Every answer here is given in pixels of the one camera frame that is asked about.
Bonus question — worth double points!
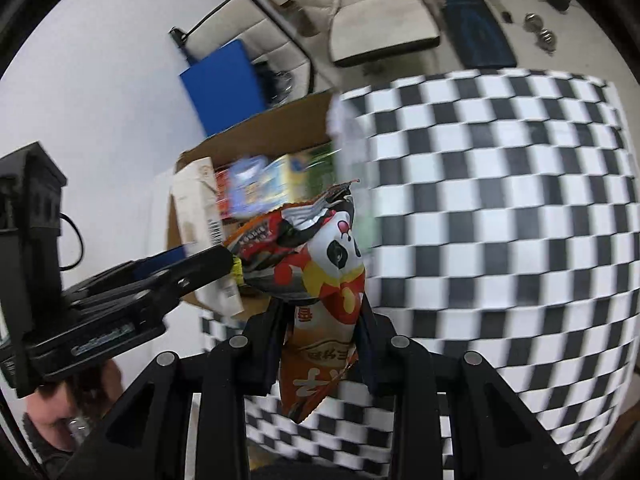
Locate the blue foam board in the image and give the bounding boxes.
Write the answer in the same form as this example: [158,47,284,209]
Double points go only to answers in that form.
[179,39,269,139]

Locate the small white blue box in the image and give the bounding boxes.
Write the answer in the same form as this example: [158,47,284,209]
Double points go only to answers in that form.
[240,155,311,215]

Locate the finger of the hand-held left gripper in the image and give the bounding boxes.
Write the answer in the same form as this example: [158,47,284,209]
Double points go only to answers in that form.
[62,244,188,302]
[74,245,236,315]

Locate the white upholstered chair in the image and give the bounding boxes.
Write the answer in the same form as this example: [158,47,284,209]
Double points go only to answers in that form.
[327,0,442,68]

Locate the red snack packet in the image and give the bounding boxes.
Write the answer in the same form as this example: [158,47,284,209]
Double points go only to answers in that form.
[222,210,303,273]

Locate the person's left forearm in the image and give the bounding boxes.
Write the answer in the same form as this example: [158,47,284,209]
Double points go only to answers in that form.
[20,412,81,480]

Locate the orange panda snack packet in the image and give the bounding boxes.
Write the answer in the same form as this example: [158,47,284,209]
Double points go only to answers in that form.
[247,180,370,423]

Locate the black cable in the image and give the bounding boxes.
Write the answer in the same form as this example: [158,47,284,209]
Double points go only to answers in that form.
[57,212,86,271]

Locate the dark blue mat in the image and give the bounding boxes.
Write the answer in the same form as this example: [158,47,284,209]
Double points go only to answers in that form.
[434,0,518,69]

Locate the black white checkered tablecloth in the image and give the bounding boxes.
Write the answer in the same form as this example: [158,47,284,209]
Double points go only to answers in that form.
[200,67,640,476]

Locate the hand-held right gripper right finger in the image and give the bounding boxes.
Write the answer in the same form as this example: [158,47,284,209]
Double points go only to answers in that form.
[356,294,578,480]

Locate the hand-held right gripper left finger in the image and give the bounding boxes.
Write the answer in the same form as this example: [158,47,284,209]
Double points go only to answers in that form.
[60,304,295,480]

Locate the dark green snack packet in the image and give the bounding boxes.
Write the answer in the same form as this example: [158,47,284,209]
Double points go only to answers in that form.
[300,142,337,197]

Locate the cardboard box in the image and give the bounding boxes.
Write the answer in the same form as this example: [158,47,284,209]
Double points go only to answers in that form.
[167,90,373,318]

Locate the light blue tissue packet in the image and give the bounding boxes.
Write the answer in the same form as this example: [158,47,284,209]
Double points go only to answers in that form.
[231,156,267,187]

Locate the metal weight plates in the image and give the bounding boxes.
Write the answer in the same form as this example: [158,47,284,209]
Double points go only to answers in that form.
[267,67,296,101]

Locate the person's left hand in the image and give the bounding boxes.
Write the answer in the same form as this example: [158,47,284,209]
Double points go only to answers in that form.
[24,360,124,455]

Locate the white paper carton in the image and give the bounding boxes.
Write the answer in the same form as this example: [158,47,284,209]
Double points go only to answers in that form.
[170,157,227,257]

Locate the white padded folding chair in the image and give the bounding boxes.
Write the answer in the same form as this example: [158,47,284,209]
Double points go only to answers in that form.
[169,0,317,107]

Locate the black yellow snack packet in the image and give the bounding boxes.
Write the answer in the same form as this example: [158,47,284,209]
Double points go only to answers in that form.
[215,255,246,317]

